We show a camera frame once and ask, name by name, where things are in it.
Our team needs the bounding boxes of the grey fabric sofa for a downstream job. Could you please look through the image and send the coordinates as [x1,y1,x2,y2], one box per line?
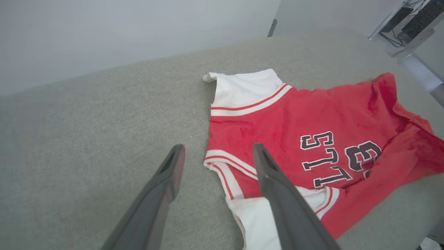
[0,26,444,250]

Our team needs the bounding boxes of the black computer tower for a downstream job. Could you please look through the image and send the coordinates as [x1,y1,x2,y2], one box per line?
[380,0,444,44]

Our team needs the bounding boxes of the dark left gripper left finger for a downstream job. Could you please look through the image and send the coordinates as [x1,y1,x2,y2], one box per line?
[101,144,186,250]

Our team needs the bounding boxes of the red basketball jersey white sleeves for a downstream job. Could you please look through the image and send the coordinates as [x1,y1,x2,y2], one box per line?
[203,68,444,250]

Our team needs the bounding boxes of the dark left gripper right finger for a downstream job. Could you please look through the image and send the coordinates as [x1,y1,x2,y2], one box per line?
[252,143,342,250]

